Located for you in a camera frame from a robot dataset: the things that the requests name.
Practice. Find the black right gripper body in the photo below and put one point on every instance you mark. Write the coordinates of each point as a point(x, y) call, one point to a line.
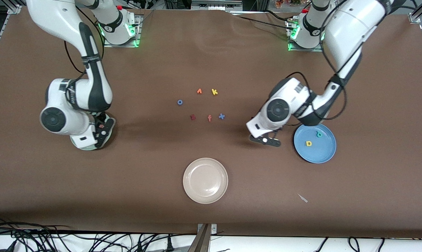
point(98, 122)

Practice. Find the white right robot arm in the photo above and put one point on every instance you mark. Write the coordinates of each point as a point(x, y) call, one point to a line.
point(92, 91)

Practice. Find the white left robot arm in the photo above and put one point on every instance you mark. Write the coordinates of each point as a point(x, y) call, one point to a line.
point(284, 105)

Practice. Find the green plate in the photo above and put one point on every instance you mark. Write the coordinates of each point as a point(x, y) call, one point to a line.
point(98, 148)

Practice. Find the blue foam letter x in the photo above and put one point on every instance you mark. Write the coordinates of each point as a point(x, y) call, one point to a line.
point(221, 116)

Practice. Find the beige plate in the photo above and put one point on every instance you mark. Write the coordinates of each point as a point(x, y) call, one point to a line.
point(205, 180)

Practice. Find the brown table cover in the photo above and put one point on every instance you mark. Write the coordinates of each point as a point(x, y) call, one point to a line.
point(210, 52)

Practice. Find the grey equipment box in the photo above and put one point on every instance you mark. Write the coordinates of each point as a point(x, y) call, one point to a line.
point(216, 4)

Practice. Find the small white paper scrap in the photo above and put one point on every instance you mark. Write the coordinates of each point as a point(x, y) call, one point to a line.
point(303, 198)

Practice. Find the orange clutter pile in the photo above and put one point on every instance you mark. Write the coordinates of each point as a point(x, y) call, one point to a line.
point(287, 2)

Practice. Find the blue plate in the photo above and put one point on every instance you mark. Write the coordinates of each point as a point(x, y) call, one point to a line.
point(319, 152)

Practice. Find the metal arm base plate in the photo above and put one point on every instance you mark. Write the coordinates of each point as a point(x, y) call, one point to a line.
point(307, 49)
point(121, 43)

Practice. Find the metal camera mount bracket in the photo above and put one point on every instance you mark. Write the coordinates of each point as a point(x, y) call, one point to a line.
point(204, 241)

